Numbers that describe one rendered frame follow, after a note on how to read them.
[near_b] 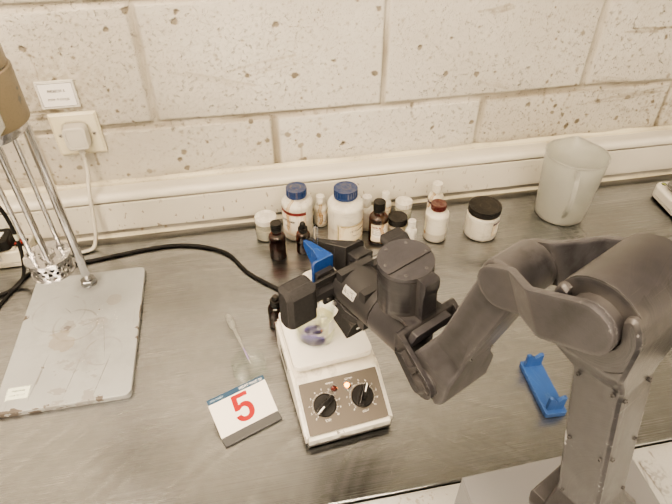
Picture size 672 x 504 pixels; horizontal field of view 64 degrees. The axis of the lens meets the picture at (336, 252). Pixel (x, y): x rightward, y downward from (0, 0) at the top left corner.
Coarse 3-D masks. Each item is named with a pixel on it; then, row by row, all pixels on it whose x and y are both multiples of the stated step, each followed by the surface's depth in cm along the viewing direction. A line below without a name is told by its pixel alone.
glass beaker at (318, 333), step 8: (320, 304) 81; (328, 304) 80; (320, 312) 74; (328, 312) 75; (312, 320) 75; (320, 320) 75; (328, 320) 76; (304, 328) 76; (312, 328) 76; (320, 328) 76; (328, 328) 77; (296, 336) 80; (304, 336) 78; (312, 336) 77; (320, 336) 77; (328, 336) 78; (304, 344) 79; (312, 344) 78; (320, 344) 78; (328, 344) 79
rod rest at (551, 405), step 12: (528, 360) 85; (540, 360) 85; (528, 372) 85; (540, 372) 85; (528, 384) 84; (540, 384) 84; (552, 384) 84; (540, 396) 82; (552, 396) 82; (564, 396) 79; (540, 408) 81; (552, 408) 80; (564, 408) 80
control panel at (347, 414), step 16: (368, 368) 79; (304, 384) 77; (320, 384) 77; (336, 384) 77; (352, 384) 78; (304, 400) 76; (336, 400) 77; (384, 400) 78; (320, 416) 76; (336, 416) 76; (352, 416) 76; (368, 416) 77; (384, 416) 77; (320, 432) 75
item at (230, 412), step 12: (264, 384) 81; (240, 396) 79; (252, 396) 80; (264, 396) 80; (216, 408) 78; (228, 408) 78; (240, 408) 79; (252, 408) 79; (264, 408) 80; (216, 420) 77; (228, 420) 78; (240, 420) 78
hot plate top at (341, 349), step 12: (336, 312) 84; (336, 324) 83; (288, 336) 81; (336, 336) 81; (360, 336) 81; (288, 348) 79; (300, 348) 79; (324, 348) 79; (336, 348) 79; (348, 348) 79; (360, 348) 79; (300, 360) 77; (312, 360) 77; (324, 360) 77; (336, 360) 78
